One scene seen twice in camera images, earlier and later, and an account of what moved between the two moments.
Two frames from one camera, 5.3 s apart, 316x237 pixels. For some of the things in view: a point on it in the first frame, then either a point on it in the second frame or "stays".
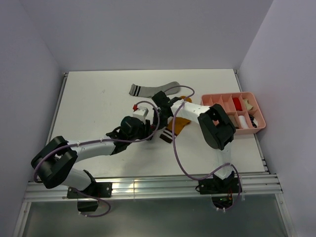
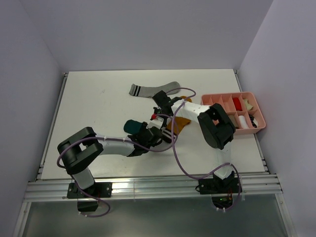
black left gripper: (146, 130) -> (144, 129)
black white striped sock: (254, 121) stays
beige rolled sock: (248, 106) stays
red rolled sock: (237, 103) stays
